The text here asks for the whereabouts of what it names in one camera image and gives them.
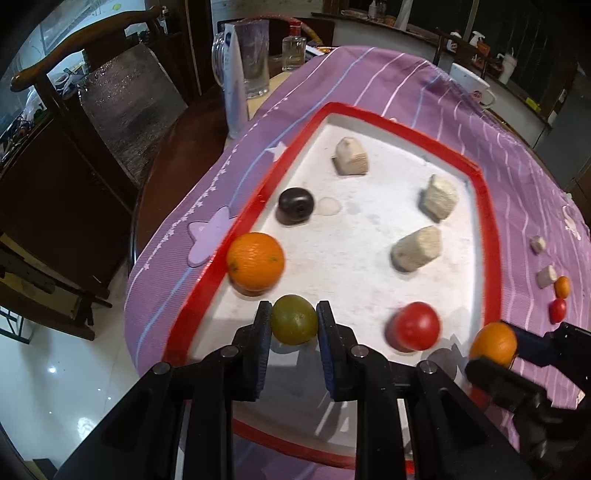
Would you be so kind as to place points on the orange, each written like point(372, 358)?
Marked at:
point(496, 341)

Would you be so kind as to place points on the beige cake block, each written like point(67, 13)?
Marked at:
point(417, 249)
point(439, 198)
point(351, 158)

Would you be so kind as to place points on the beige cake block right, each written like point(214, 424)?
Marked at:
point(439, 198)

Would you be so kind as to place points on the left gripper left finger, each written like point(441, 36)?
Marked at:
point(250, 364)

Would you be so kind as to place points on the small orange fruit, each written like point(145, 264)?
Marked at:
point(562, 287)

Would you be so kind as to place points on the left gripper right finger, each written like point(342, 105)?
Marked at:
point(351, 369)

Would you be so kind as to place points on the beige cake block far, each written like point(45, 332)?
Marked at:
point(351, 158)

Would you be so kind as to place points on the white mug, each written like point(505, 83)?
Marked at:
point(478, 88)

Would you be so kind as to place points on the beige cake block middle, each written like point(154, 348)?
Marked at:
point(417, 249)

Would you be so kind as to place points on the small red tomato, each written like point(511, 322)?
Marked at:
point(557, 310)

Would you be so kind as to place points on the green round fruit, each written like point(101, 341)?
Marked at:
point(293, 320)

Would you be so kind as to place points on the dark plum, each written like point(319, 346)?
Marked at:
point(295, 206)

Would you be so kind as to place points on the glass pitcher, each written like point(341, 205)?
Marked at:
point(254, 43)

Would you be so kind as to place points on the wooden chair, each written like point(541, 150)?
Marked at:
point(111, 91)

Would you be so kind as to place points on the clear bottle red cap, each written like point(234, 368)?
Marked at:
point(294, 44)

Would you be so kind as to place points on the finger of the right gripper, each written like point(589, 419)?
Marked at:
point(532, 348)
point(506, 388)

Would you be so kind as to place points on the red rimmed white tray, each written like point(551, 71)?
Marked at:
point(342, 253)

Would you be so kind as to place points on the small beige block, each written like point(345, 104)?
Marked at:
point(546, 277)
point(538, 244)

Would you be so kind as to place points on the purple striped tablecloth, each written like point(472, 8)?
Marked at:
point(400, 87)

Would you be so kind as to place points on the large orange fruit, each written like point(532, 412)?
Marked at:
point(255, 262)

